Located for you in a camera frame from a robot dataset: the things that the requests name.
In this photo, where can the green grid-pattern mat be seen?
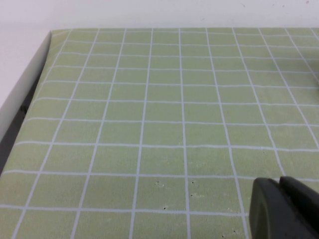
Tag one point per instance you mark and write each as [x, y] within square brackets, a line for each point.
[149, 124]

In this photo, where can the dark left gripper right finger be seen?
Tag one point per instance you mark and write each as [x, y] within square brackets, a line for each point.
[304, 196]

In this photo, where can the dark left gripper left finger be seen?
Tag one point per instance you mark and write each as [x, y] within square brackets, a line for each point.
[269, 214]

